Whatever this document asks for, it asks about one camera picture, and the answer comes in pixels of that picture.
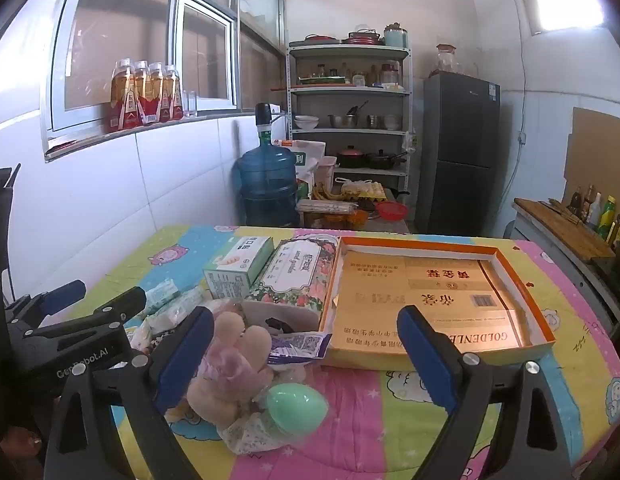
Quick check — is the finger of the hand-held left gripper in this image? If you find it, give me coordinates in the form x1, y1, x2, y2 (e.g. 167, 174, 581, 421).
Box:
32, 280, 88, 314
27, 286, 148, 342

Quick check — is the green bottle yellow cap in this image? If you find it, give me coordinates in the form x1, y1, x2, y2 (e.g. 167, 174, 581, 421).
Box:
599, 195, 617, 241

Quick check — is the red plastic basket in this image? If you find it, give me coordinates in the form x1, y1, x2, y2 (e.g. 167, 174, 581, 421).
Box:
375, 201, 408, 221

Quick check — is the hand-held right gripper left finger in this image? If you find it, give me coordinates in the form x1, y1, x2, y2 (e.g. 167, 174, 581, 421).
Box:
44, 305, 215, 480

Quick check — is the white plastic bin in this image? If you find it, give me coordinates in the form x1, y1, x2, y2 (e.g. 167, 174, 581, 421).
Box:
315, 156, 338, 186

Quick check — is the red cooking pot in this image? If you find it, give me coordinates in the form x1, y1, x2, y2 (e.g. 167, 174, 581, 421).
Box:
336, 145, 365, 168

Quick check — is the wooden cutting board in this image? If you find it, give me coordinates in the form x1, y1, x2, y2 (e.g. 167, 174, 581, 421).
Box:
512, 197, 616, 263

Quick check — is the clear noodle container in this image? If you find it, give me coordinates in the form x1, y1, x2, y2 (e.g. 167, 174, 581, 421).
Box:
296, 199, 361, 216

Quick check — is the black wok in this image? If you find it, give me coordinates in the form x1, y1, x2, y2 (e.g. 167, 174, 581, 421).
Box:
365, 149, 408, 170

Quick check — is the black water pump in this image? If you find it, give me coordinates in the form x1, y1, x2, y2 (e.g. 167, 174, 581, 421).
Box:
254, 102, 281, 136

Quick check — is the person's left hand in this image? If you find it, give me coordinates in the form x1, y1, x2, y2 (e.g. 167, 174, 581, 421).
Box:
0, 427, 45, 461

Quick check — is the green white mask box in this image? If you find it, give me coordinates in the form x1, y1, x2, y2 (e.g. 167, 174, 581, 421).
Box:
204, 236, 275, 301

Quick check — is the blue water jug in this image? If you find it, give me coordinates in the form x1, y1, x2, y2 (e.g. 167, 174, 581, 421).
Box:
232, 135, 301, 228

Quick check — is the grey kitchen counter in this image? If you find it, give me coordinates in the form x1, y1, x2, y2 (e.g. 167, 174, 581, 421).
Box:
505, 199, 620, 336

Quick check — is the teal canister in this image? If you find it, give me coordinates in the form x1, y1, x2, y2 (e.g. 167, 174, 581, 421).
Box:
384, 22, 409, 48

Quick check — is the low grey table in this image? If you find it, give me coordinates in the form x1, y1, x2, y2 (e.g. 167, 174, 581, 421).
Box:
300, 185, 411, 234

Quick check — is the orange cardboard box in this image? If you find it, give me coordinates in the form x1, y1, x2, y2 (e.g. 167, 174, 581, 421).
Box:
317, 235, 558, 371

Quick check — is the beige plush toy pink dress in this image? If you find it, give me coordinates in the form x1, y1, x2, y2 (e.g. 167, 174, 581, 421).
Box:
182, 310, 275, 431

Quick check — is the sliding window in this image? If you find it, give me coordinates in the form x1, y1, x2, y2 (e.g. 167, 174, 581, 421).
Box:
42, 0, 285, 161

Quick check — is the glass jar with red lid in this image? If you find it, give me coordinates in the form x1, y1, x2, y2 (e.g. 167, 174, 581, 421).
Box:
430, 44, 463, 77

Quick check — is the white packet with black band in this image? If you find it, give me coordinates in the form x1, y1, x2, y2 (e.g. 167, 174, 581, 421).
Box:
240, 300, 321, 336

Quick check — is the white green tissue pack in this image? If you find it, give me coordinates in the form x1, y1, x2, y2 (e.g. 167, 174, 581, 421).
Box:
140, 290, 205, 333
142, 280, 183, 311

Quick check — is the bagged egg tray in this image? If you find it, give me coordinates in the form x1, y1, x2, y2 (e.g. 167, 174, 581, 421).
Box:
340, 179, 385, 201

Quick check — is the cardboard sheet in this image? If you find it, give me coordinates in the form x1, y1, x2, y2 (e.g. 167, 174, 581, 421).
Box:
562, 106, 620, 198

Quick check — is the dark grey refrigerator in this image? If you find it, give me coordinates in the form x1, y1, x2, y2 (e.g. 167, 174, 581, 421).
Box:
417, 71, 501, 236

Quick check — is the white patterned cloth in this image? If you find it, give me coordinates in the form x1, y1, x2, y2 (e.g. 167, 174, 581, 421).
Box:
217, 405, 291, 456

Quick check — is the grey metal shelf rack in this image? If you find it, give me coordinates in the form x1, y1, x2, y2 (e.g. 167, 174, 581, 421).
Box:
286, 42, 413, 211

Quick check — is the floral tissue box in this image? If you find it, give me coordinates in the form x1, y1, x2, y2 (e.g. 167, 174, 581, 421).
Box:
247, 237, 341, 328

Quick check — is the clear plastic bag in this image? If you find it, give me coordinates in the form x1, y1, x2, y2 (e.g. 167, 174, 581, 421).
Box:
197, 296, 243, 321

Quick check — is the shrink-wrapped drink bottle pack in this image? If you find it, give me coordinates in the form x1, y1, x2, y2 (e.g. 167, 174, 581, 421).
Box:
110, 58, 185, 133

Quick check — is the colourful printed blanket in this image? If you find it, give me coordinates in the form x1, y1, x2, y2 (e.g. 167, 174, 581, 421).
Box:
0, 222, 620, 480

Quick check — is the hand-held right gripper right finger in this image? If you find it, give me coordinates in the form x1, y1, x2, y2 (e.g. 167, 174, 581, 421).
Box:
396, 304, 573, 480

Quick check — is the small blue white packet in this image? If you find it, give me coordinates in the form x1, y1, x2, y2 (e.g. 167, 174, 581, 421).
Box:
267, 332, 333, 366

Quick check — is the white green flour sack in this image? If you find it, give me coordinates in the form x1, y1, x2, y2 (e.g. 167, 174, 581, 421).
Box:
290, 140, 327, 196

